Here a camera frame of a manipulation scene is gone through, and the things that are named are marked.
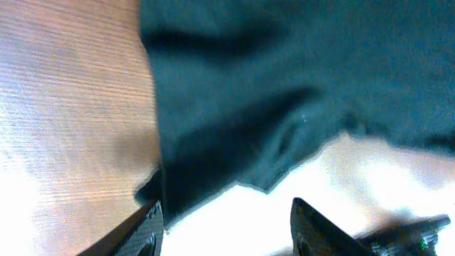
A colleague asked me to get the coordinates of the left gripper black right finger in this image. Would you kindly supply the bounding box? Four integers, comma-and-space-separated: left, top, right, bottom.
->
290, 198, 375, 256

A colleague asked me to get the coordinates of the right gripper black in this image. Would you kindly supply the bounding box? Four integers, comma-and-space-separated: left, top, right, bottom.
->
358, 215, 451, 256

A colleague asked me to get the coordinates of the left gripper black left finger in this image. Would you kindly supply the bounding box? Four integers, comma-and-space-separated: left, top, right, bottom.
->
78, 200, 164, 256

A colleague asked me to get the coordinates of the black t-shirt white logo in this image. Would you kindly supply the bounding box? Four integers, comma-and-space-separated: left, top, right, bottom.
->
135, 0, 454, 225

